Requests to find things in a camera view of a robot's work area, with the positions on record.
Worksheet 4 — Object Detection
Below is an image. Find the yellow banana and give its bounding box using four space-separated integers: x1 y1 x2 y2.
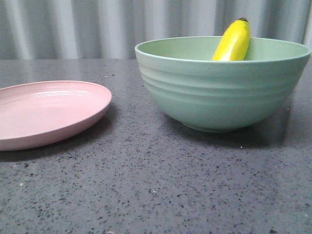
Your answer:
212 18 251 61

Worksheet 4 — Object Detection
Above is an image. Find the green ribbed bowl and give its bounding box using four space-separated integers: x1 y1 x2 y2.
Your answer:
135 36 311 133

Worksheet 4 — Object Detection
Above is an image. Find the pink plate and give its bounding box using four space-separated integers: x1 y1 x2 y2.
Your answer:
0 80 112 151

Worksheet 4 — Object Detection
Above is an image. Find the grey pleated curtain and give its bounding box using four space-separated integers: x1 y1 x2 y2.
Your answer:
0 0 312 59

